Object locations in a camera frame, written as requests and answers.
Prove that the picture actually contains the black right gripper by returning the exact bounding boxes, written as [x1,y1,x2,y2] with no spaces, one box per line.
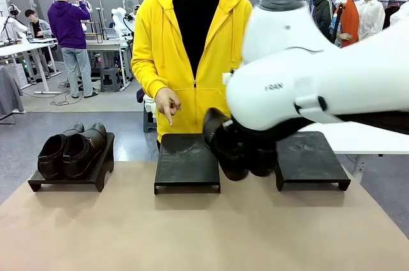
[219,119,251,157]

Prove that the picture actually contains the black leather loafer shoe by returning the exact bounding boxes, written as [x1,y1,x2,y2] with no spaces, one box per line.
[203,107,251,182]
[62,121,108,180]
[37,121,86,180]
[248,146,279,178]

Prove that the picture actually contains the person's right forearm yellow sleeve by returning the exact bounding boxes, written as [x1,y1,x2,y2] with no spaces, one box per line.
[130,53,175,101]

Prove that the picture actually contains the black shoe stand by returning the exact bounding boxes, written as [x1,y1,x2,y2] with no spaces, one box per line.
[275,130,352,192]
[27,132,116,193]
[153,133,222,195]

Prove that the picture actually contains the person in yellow hoodie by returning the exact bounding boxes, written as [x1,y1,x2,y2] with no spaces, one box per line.
[130,0,254,144]

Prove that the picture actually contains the person in white shirt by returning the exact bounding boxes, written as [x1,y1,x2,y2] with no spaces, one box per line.
[353,0,386,42]

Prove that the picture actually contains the person in purple hoodie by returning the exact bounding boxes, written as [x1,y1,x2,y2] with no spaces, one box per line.
[47,0,100,100]

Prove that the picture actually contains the seated person dark hair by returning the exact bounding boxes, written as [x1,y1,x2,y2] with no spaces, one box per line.
[24,9,54,74]

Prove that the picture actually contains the person's right hand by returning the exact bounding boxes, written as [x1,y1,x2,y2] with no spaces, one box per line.
[154,88,183,127]

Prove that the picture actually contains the grey stool with cloth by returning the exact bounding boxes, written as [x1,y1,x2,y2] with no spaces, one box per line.
[136,88,160,134]

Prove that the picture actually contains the grey plastic step stool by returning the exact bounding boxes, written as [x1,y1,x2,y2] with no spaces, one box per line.
[100,66,122,93]

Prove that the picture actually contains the white table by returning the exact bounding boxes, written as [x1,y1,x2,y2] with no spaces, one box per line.
[325,138,409,157]

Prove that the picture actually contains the mannequin in dark jacket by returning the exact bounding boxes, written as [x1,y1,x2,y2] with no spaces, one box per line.
[311,0,341,47]

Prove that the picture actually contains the mannequin orange top beige hat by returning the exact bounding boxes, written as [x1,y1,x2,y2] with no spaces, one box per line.
[334,0,362,49]

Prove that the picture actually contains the mannequin white top orange trousers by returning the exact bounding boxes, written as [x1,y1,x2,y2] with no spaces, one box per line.
[382,1,409,31]

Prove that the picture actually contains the white background desk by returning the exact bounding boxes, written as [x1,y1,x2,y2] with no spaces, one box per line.
[0,42,63,93]

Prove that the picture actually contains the grey cloth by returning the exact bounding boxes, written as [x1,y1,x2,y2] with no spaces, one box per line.
[0,65,26,114]

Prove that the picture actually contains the white background robot with headset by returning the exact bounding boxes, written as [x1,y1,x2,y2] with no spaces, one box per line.
[0,3,29,43]

